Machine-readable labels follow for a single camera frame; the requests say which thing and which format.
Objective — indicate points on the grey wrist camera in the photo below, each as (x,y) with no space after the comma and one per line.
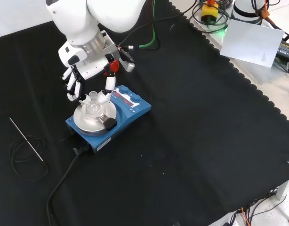
(126,61)

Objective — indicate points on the clear glass round-bottom flask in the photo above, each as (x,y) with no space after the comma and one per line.
(93,107)

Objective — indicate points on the heater with blue base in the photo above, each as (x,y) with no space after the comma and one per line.
(125,117)

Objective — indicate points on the black bench cloth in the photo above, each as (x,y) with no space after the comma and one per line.
(182,129)

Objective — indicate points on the pale board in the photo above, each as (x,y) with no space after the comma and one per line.
(251,42)

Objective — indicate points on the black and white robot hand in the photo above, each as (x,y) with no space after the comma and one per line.
(88,66)

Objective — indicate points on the black power adapter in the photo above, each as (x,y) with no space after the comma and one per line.
(285,50)

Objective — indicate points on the yellow stop button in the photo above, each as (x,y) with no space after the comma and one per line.
(211,10)

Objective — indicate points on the thin metal probe rod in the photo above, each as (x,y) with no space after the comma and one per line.
(26,140)

